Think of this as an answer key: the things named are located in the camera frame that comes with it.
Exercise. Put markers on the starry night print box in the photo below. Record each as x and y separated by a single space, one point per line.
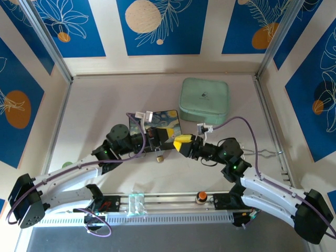
162 119

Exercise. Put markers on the brass padlock with steel shackle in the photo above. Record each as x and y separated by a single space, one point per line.
159 158

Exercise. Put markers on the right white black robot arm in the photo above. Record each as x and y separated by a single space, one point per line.
275 189

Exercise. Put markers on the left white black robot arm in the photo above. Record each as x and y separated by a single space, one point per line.
65 172

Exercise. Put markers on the mint green zip case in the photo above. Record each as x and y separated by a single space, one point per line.
204 97

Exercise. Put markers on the small bottle with orange cap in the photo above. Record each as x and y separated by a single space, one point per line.
201 195

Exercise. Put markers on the small green round object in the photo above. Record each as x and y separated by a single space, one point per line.
67 165

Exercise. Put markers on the aluminium table edge rail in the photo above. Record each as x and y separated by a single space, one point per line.
56 139
273 126

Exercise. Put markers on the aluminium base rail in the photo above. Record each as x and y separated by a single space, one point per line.
170 203

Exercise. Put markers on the blue floral wall poster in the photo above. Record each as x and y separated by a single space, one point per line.
86 39
183 39
323 136
26 136
332 197
2 207
29 31
309 26
241 26

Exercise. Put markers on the aluminium frame post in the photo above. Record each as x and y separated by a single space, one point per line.
283 39
48 39

